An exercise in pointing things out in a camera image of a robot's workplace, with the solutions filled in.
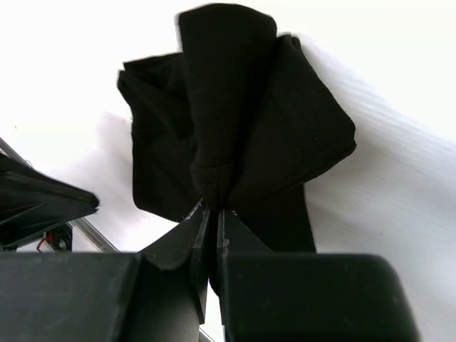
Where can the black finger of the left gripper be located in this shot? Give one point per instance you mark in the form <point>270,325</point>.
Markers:
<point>33,204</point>

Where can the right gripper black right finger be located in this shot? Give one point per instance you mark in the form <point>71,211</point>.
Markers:
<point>285,296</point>

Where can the black skirt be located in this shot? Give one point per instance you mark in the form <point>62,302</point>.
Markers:
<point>237,119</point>

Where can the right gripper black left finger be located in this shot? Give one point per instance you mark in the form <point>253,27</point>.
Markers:
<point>158,294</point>

